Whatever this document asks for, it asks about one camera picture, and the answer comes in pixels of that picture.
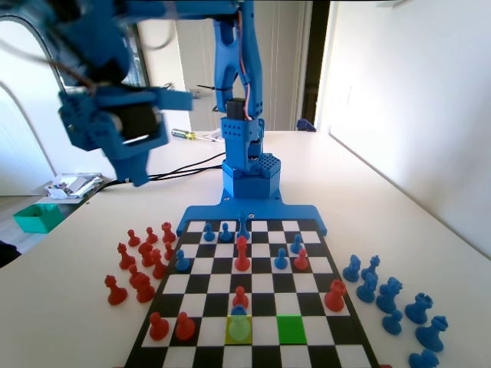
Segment black table cable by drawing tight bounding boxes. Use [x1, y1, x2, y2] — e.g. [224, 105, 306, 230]
[86, 165, 226, 202]
[145, 151, 228, 181]

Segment large blue piece front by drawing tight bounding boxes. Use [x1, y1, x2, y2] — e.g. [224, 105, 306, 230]
[236, 209, 251, 242]

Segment red rook chess piece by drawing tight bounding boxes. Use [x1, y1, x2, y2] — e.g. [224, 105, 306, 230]
[324, 279, 348, 312]
[160, 222, 177, 245]

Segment blue chess knight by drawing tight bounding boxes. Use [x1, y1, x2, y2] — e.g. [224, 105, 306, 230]
[375, 276, 404, 314]
[342, 255, 361, 283]

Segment white printed papers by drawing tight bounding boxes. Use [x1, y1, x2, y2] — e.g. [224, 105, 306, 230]
[199, 129, 226, 144]

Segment red king chess piece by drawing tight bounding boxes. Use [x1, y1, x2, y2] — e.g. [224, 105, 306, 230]
[233, 235, 252, 272]

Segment pile of papers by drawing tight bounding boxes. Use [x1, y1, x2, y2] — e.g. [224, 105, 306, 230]
[43, 172, 105, 200]

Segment green plastic box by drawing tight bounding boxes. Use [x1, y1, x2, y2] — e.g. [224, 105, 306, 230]
[12, 203, 65, 235]

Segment black white chessboard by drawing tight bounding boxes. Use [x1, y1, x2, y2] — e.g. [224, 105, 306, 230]
[124, 218, 381, 368]

